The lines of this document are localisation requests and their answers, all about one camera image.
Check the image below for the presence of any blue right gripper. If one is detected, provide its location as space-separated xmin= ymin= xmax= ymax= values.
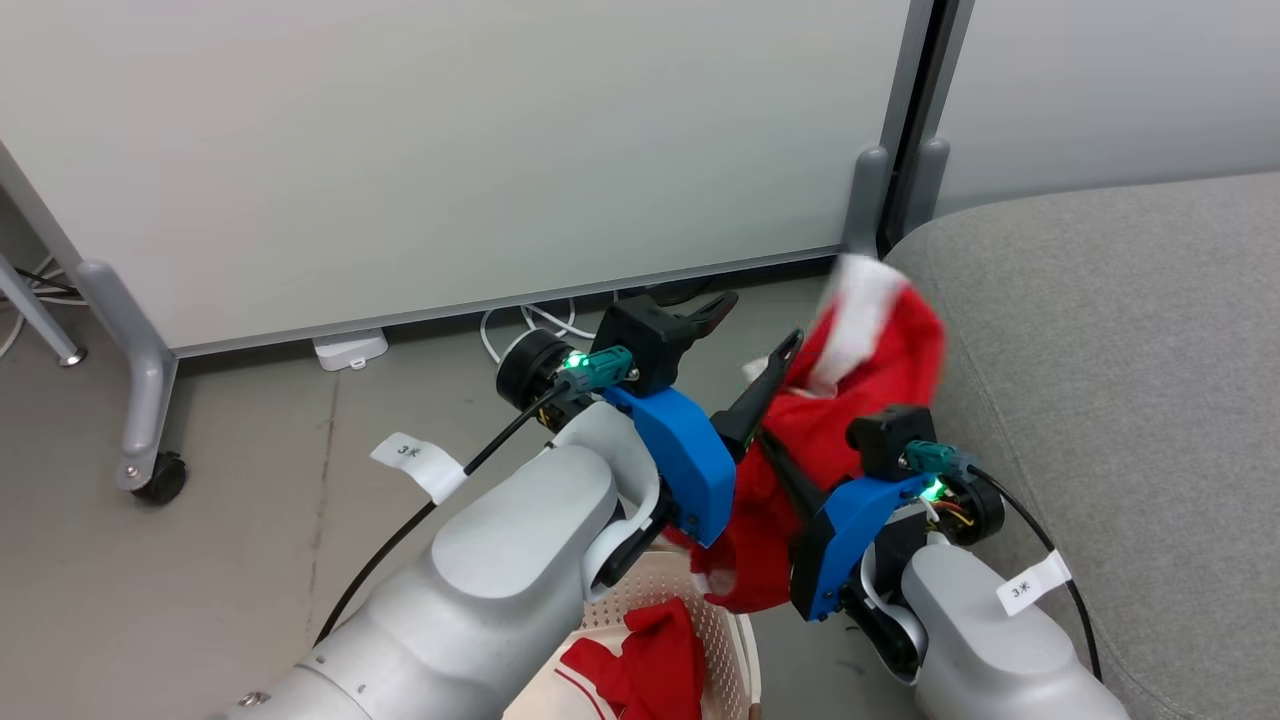
xmin=762 ymin=428 xmax=937 ymax=622

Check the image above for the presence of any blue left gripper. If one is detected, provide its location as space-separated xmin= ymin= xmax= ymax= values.
xmin=602 ymin=292 xmax=805 ymax=549

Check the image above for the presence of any red garment with white trim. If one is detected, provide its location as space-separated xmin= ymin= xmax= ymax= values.
xmin=664 ymin=253 xmax=949 ymax=614

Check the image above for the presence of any white perforated laundry basket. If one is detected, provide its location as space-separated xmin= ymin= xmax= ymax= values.
xmin=500 ymin=548 xmax=764 ymax=720

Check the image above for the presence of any red garment with white stripes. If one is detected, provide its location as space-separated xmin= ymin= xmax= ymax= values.
xmin=558 ymin=598 xmax=709 ymax=720

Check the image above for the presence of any grey fabric sofa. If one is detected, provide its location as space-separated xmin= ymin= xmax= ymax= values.
xmin=884 ymin=172 xmax=1280 ymax=720

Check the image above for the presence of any wide white partition panel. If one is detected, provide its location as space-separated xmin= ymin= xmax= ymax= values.
xmin=0 ymin=0 xmax=943 ymax=493

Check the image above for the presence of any white power adapter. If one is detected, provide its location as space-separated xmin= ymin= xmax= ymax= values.
xmin=311 ymin=327 xmax=390 ymax=373

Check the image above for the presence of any black castor wheel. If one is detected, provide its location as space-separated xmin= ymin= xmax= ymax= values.
xmin=132 ymin=452 xmax=189 ymax=506

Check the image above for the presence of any grey metal stand leg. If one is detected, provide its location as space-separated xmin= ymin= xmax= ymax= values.
xmin=0 ymin=254 xmax=89 ymax=368

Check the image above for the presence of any teal left cable connector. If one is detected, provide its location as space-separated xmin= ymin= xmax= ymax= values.
xmin=558 ymin=345 xmax=638 ymax=393

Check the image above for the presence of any teal cable connector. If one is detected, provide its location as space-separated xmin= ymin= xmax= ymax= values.
xmin=902 ymin=440 xmax=979 ymax=478
xmin=558 ymin=345 xmax=638 ymax=393

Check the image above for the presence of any teal right cable connector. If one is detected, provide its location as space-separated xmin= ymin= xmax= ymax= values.
xmin=902 ymin=440 xmax=979 ymax=478

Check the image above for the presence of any white floor cable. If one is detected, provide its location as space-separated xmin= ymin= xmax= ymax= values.
xmin=479 ymin=297 xmax=601 ymax=367

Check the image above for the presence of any white right cable tag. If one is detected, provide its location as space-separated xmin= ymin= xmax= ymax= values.
xmin=996 ymin=549 xmax=1074 ymax=617

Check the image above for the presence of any white cable tag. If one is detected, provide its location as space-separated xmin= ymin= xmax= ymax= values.
xmin=370 ymin=432 xmax=469 ymax=505
xmin=996 ymin=549 xmax=1074 ymax=617

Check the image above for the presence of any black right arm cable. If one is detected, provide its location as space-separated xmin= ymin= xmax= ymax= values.
xmin=962 ymin=462 xmax=1104 ymax=685

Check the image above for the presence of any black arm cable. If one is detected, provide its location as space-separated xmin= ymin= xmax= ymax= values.
xmin=962 ymin=462 xmax=1104 ymax=685
xmin=313 ymin=384 xmax=573 ymax=648

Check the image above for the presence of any white left cable tag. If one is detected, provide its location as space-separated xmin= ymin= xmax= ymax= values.
xmin=370 ymin=432 xmax=469 ymax=505

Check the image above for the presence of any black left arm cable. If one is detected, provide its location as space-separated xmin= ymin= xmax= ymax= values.
xmin=313 ymin=384 xmax=573 ymax=648

